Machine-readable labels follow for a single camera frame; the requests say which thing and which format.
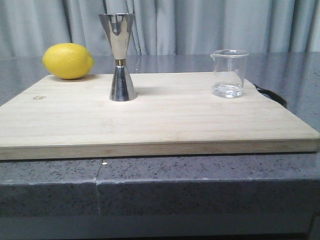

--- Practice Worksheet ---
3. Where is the clear glass beaker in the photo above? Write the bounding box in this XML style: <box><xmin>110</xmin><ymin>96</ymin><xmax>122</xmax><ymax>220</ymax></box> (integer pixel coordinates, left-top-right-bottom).
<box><xmin>210</xmin><ymin>49</ymin><xmax>249</xmax><ymax>99</ymax></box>

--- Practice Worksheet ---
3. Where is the steel double jigger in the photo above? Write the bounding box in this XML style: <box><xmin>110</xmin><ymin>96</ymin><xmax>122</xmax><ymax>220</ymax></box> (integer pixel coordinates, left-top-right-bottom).
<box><xmin>99</xmin><ymin>13</ymin><xmax>137</xmax><ymax>102</ymax></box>

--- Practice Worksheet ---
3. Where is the light wooden cutting board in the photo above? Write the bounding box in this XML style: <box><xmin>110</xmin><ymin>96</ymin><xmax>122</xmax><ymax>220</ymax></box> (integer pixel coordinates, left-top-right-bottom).
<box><xmin>0</xmin><ymin>72</ymin><xmax>320</xmax><ymax>160</ymax></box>

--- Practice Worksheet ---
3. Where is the yellow lemon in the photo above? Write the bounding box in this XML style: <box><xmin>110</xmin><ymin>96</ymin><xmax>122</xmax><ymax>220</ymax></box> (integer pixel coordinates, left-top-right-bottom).
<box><xmin>42</xmin><ymin>43</ymin><xmax>95</xmax><ymax>80</ymax></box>

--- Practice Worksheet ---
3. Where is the grey curtain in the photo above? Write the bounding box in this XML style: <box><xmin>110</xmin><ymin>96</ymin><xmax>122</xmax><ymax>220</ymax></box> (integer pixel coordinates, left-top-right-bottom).
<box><xmin>0</xmin><ymin>0</ymin><xmax>320</xmax><ymax>57</ymax></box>

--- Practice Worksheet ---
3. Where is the black board handle strap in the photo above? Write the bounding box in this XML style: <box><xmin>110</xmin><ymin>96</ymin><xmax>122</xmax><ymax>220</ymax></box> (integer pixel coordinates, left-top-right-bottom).
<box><xmin>253</xmin><ymin>83</ymin><xmax>288</xmax><ymax>109</ymax></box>

